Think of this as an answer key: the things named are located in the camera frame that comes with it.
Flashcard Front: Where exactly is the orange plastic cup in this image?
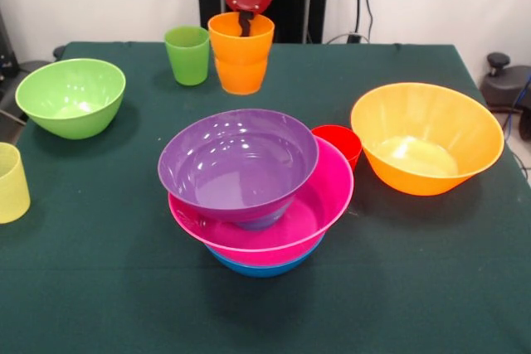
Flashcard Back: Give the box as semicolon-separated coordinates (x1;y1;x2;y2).
207;12;275;95

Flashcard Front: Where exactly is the purple plastic bowl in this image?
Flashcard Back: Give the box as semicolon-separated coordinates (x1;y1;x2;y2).
157;109;320;225

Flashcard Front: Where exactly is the green plastic bowl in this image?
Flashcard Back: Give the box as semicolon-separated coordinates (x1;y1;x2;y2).
15;58;127;141

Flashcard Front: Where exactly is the pink plastic bowl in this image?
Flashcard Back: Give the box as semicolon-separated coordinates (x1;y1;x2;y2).
167;136;355;267

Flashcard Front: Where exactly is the small blue plastic bowl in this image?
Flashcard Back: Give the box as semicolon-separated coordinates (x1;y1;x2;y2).
234;208;287;231

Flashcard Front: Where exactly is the green plastic cup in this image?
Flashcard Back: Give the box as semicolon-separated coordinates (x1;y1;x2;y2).
164;26;212;86

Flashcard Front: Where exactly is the red plastic cup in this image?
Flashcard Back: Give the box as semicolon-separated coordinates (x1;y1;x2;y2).
310;124;363;172

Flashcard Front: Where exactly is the large orange plastic bowl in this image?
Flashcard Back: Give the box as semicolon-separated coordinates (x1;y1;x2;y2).
350;82;505;196

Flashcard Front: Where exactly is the black equipment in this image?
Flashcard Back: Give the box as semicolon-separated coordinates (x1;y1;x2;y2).
0;9;55;125

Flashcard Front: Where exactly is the large blue plastic bowl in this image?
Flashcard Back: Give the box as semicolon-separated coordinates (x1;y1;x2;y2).
204;232;327;279

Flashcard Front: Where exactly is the black wheeled base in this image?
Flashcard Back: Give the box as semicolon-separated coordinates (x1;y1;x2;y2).
480;51;531;142

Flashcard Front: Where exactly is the yellow plastic cup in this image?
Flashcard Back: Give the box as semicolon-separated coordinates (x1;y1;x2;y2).
0;142;32;225

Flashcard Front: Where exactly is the dark green tablecloth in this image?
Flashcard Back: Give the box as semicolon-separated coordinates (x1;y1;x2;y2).
0;41;531;354

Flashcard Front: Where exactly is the blue cable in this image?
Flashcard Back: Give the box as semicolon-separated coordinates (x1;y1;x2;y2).
499;74;531;135

